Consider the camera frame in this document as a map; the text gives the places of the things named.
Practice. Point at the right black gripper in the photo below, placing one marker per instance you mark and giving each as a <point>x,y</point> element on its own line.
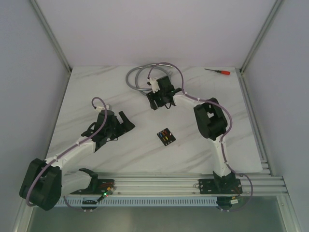
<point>151,97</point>

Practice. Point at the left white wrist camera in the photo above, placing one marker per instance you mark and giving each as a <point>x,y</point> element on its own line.
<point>103,108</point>

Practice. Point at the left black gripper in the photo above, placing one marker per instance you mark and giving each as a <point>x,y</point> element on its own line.
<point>121,126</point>

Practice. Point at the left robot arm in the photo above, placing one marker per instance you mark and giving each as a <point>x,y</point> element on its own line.
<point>47,181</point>

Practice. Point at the black fuse box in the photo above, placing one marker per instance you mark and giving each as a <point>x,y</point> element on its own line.
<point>169,135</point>

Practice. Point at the perforated cable duct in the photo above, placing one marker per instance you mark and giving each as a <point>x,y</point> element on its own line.
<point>145,201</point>

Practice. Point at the red handled screwdriver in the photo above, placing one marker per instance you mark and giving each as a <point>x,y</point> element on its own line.
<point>219,71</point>

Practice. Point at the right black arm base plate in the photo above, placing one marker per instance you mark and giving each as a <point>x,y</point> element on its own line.
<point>207,187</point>

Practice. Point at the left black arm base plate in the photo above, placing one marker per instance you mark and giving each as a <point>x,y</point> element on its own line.
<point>103,186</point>

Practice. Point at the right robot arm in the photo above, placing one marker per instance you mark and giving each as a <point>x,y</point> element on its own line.
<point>210,119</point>

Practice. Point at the aluminium rail frame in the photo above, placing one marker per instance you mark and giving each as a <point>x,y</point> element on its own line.
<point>177,185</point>

